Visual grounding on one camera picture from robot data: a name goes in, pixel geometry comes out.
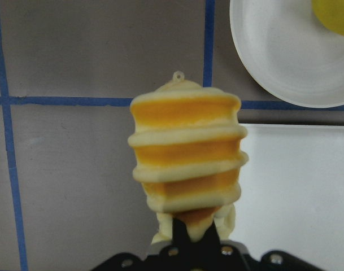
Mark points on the white rectangular tray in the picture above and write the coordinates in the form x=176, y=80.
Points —
x=293, y=190

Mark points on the yellow toy lemon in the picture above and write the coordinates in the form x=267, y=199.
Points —
x=331, y=14

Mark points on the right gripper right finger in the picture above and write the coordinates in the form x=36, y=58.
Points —
x=210, y=237

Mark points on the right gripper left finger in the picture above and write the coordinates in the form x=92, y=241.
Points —
x=180, y=235

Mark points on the cream round plate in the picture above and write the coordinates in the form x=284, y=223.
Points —
x=288, y=52

